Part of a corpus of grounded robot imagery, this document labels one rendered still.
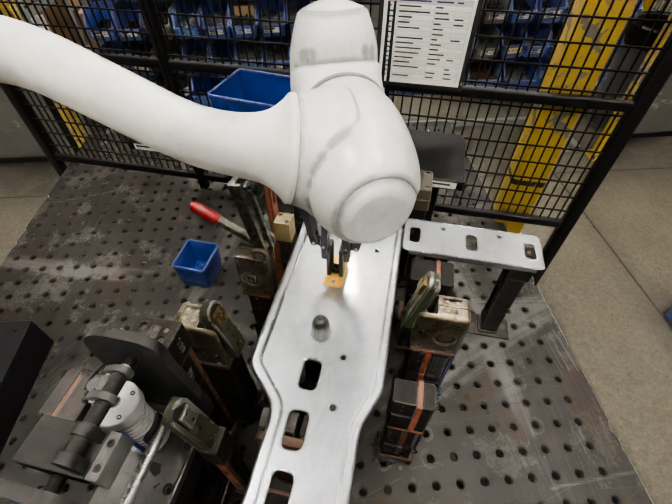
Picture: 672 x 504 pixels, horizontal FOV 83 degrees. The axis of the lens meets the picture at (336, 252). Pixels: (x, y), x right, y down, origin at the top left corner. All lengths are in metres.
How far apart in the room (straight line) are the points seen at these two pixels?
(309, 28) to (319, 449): 0.53
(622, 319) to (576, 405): 1.28
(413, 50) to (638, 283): 1.88
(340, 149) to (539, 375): 0.89
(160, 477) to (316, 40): 0.61
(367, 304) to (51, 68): 0.55
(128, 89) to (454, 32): 0.80
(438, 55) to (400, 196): 0.78
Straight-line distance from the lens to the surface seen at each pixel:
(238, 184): 0.64
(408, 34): 1.06
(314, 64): 0.45
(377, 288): 0.75
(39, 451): 0.55
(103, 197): 1.63
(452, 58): 1.07
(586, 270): 2.47
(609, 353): 2.18
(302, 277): 0.76
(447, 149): 1.08
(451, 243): 0.85
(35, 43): 0.49
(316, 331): 0.66
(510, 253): 0.88
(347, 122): 0.33
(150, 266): 1.30
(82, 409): 0.64
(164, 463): 0.69
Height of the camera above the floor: 1.59
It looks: 48 degrees down
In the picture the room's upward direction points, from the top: straight up
